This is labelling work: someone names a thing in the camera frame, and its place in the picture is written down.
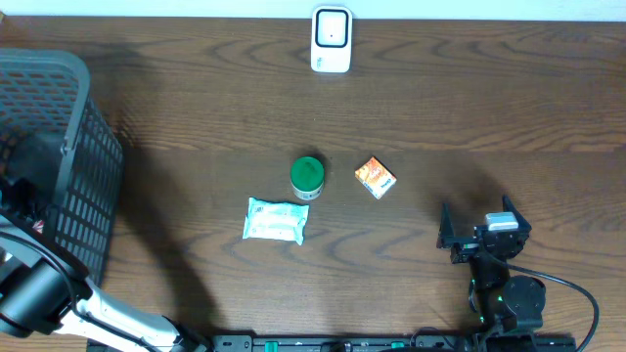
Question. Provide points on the teal wet wipes pack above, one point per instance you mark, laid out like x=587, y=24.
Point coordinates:
x=280, y=221

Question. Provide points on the black mounting rail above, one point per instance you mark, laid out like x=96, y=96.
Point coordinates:
x=425, y=341

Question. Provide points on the grey plastic mesh basket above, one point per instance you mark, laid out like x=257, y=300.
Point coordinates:
x=55, y=138

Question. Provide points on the white barcode scanner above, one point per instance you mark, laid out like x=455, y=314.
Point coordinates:
x=331, y=39

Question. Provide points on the small orange box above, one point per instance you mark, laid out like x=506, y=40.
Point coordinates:
x=375, y=177

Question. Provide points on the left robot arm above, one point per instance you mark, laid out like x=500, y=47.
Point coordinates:
x=45, y=287

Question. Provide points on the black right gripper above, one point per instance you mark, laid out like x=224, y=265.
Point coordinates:
x=446, y=239

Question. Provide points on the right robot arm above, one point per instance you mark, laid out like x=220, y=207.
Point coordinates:
x=510, y=307

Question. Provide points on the green lid jar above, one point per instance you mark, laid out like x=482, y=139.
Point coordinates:
x=307, y=177

